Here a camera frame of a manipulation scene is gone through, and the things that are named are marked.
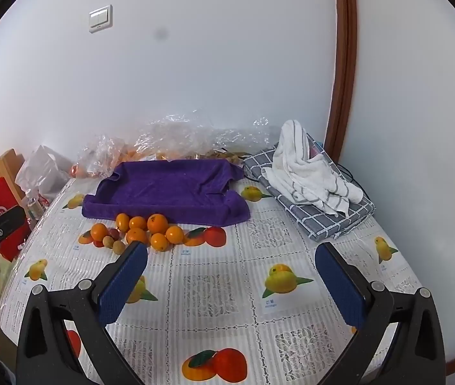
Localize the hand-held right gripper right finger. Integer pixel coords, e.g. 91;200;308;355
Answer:
314;242;447;385

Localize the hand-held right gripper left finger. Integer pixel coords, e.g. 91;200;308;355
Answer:
15;241;150;385

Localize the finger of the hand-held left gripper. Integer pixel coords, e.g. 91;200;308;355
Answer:
0;206;25;246

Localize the large orange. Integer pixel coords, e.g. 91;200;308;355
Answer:
147;213;169;234

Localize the purple towel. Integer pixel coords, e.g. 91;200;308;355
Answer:
82;159;251;226

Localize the plastic bottle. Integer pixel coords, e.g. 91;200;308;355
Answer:
24;190;49;221

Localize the white plastic bag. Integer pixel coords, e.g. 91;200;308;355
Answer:
14;145;73;201

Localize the grey checked cloth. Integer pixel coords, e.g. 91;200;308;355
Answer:
243;146;376;242

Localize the clear plastic bag of oranges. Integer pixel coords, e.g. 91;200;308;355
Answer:
71;134;132;179

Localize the white striped towel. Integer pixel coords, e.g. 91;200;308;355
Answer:
261;119;364;216

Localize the large clear plastic bag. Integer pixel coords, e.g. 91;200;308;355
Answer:
131;110;281;165

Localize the black cable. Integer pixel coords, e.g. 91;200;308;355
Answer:
337;163;366;189

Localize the brown wooden door frame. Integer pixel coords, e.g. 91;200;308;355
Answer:
324;0;358;165

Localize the white light switch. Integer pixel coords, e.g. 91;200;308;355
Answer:
88;5;113;34

